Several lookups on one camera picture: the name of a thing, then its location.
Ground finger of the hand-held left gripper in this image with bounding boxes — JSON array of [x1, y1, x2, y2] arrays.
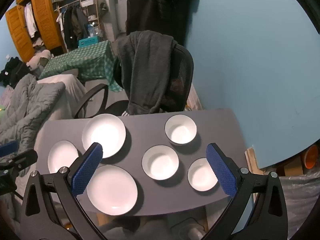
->
[[0, 149, 38, 178], [0, 141, 19, 157]]

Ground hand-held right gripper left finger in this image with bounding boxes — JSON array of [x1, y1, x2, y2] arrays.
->
[[20, 142, 108, 240]]

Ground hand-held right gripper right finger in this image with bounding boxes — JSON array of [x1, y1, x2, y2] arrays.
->
[[205, 143, 288, 240]]

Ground white bowl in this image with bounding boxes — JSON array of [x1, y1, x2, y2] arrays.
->
[[164, 114, 197, 145], [142, 145, 179, 180], [187, 157, 220, 192]]

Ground small white plate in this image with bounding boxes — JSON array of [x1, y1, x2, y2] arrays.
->
[[47, 140, 80, 174]]

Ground wooden board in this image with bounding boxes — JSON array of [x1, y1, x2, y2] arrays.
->
[[245, 146, 265, 175]]

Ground grey duvet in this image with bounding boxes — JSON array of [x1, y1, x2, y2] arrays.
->
[[0, 74, 66, 153]]

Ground cardboard box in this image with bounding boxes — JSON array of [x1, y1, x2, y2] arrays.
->
[[282, 160, 304, 177]]

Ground black clothes pile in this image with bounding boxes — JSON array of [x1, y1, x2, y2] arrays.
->
[[0, 56, 30, 87]]

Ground clear plastic sheet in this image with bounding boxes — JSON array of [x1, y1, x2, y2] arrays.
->
[[277, 167, 320, 230]]

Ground white bed sheet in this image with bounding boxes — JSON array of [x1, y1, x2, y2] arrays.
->
[[36, 74, 87, 120]]

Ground orange pot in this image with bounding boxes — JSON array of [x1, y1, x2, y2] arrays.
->
[[301, 145, 319, 169]]

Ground beige clothes pile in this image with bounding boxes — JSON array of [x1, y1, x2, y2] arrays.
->
[[26, 49, 52, 70]]

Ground black office chair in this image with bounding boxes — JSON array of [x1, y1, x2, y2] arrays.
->
[[74, 42, 194, 119]]

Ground green checkered tablecloth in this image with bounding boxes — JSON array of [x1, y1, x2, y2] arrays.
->
[[39, 40, 124, 93]]

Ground dark grey hoodie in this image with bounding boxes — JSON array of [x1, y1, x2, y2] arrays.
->
[[116, 30, 177, 117]]

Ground teal crate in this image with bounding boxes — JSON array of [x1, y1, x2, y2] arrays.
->
[[78, 37, 98, 48]]

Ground white hanging shirt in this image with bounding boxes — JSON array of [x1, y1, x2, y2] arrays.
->
[[24, 2, 38, 38]]

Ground dark hanging jackets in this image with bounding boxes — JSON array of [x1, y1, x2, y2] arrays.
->
[[57, 5, 89, 50]]

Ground wooden wardrobe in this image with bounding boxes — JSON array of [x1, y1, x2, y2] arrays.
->
[[5, 0, 63, 63]]

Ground wooden shelf rack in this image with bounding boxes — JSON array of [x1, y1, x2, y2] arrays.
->
[[79, 0, 105, 40]]

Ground black hanging jacket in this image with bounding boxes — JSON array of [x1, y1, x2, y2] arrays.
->
[[126, 0, 196, 48]]

